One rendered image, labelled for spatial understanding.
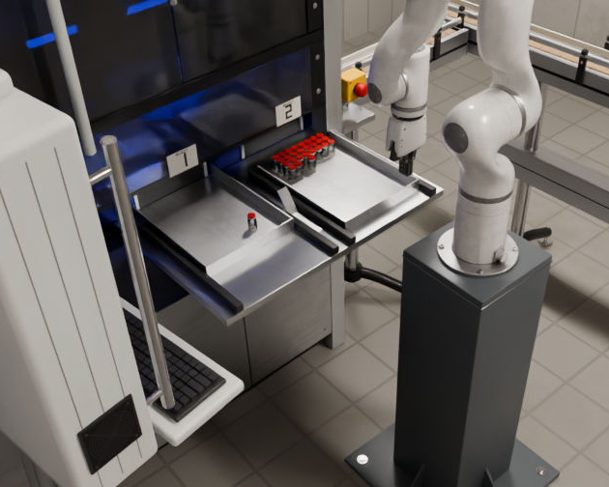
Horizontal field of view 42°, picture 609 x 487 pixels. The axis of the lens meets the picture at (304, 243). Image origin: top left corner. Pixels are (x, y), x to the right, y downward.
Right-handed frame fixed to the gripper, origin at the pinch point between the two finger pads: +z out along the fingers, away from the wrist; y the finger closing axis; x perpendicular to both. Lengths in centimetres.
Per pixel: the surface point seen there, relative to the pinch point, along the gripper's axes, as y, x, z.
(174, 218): 47, -35, 10
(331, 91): -8.5, -36.3, -3.8
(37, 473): 104, -13, 40
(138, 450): 90, 18, 13
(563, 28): -248, -113, 78
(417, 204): -1.2, 3.3, 10.4
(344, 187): 7.2, -14.5, 10.1
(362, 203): 8.7, -6.5, 10.1
